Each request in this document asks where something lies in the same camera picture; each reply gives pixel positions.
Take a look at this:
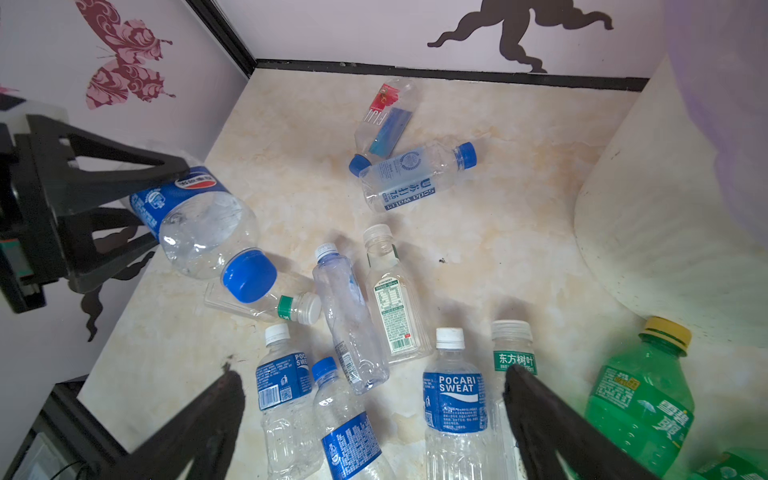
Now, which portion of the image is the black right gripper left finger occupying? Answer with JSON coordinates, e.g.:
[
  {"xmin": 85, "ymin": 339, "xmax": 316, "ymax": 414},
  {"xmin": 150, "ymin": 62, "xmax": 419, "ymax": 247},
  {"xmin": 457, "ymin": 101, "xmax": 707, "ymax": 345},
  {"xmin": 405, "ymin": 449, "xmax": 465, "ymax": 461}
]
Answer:
[{"xmin": 99, "ymin": 370, "xmax": 245, "ymax": 479}]

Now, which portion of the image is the pink plastic bin liner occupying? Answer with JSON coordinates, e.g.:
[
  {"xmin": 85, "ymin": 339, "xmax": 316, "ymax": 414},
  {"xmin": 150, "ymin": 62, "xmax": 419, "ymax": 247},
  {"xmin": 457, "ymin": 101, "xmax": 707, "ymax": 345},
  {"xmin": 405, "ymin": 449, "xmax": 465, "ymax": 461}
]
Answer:
[{"xmin": 663, "ymin": 1, "xmax": 767, "ymax": 245}]

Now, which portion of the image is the white ribbed waste bin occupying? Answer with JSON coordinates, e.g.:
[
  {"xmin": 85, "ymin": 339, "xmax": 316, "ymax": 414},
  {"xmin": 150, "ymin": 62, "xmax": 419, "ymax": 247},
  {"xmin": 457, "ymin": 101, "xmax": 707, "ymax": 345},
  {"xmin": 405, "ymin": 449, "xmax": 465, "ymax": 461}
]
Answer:
[{"xmin": 574, "ymin": 61, "xmax": 767, "ymax": 348}]

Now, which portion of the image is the Pepsi label water bottle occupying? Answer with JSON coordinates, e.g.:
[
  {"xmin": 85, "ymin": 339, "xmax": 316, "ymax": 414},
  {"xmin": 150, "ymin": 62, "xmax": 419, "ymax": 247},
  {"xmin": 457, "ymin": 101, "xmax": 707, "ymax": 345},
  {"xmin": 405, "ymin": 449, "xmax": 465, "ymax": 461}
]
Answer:
[{"xmin": 121, "ymin": 140, "xmax": 278, "ymax": 304}]

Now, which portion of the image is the Pocari Sweat bottle blue label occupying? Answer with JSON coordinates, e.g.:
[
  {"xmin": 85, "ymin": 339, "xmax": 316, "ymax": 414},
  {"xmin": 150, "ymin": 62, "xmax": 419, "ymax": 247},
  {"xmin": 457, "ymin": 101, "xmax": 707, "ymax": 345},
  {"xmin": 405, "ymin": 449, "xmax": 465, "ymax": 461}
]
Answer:
[{"xmin": 422, "ymin": 327, "xmax": 491, "ymax": 479}]

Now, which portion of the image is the green soda bottle left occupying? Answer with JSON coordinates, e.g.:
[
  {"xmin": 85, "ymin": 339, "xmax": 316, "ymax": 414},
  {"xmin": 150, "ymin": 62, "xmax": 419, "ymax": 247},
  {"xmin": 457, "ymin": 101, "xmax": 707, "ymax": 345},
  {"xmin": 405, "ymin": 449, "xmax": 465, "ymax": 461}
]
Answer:
[{"xmin": 585, "ymin": 317, "xmax": 695, "ymax": 477}]

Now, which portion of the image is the red blue label bottle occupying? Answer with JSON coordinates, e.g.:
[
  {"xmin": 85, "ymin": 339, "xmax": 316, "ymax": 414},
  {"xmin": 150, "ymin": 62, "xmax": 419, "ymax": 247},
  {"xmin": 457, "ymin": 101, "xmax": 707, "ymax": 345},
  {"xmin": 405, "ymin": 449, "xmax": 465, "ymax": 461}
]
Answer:
[{"xmin": 349, "ymin": 77, "xmax": 421, "ymax": 177}]

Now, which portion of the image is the blue cap pale label bottle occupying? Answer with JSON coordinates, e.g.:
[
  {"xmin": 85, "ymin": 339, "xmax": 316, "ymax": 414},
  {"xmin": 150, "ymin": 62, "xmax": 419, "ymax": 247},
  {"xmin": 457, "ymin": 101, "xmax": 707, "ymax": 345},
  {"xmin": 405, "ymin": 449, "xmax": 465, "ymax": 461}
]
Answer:
[{"xmin": 357, "ymin": 142, "xmax": 478, "ymax": 213}]

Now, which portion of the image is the clear slim bottle white cap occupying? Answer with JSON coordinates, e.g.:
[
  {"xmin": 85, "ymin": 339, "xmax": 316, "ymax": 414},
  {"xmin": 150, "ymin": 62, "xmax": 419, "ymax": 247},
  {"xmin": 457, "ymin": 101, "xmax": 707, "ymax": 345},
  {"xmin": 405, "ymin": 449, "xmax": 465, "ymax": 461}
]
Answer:
[{"xmin": 313, "ymin": 243, "xmax": 390, "ymax": 395}]

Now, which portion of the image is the square clear bottle green ring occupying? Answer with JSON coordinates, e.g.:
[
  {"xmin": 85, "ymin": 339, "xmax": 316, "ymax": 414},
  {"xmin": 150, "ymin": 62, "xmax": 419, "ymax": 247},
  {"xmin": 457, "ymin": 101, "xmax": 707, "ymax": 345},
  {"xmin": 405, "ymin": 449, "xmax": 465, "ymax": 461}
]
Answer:
[{"xmin": 203, "ymin": 272, "xmax": 323, "ymax": 326}]

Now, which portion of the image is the white cap blue label bottle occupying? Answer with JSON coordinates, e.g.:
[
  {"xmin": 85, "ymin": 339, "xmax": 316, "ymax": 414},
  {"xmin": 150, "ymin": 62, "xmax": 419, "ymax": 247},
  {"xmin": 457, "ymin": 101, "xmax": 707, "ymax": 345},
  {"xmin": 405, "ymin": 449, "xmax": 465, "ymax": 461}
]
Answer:
[{"xmin": 256, "ymin": 323, "xmax": 323, "ymax": 479}]

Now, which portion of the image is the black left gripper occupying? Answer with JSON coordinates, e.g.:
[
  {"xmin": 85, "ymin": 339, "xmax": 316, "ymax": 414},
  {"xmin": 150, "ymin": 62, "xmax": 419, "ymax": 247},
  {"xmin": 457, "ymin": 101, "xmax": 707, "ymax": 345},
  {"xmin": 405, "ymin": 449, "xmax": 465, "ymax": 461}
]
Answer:
[{"xmin": 1, "ymin": 95, "xmax": 189, "ymax": 313}]

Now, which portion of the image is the green soda bottle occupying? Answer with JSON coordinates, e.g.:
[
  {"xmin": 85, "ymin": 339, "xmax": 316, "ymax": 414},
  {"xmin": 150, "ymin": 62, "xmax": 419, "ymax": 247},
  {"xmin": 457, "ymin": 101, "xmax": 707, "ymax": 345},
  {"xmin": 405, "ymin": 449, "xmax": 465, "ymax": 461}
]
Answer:
[
  {"xmin": 688, "ymin": 448, "xmax": 768, "ymax": 480},
  {"xmin": 585, "ymin": 317, "xmax": 695, "ymax": 477}
]

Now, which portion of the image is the green soda bottle right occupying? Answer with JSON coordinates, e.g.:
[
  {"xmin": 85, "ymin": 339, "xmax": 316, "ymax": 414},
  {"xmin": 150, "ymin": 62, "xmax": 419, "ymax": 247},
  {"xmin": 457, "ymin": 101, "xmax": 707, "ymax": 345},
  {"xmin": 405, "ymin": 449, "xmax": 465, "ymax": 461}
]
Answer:
[{"xmin": 688, "ymin": 448, "xmax": 768, "ymax": 480}]

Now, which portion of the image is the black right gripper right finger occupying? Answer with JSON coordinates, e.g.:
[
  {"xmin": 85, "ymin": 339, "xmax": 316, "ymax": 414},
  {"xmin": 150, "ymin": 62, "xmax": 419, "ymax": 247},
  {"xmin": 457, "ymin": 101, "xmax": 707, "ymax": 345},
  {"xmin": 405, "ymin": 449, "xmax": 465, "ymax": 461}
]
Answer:
[{"xmin": 503, "ymin": 365, "xmax": 655, "ymax": 479}]

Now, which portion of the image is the clear bottle white green label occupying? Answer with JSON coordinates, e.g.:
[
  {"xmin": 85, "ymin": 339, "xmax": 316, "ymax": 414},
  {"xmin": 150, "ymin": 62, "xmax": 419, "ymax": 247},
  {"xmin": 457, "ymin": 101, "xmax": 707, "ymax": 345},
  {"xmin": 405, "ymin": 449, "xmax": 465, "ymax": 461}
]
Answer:
[{"xmin": 363, "ymin": 224, "xmax": 433, "ymax": 364}]

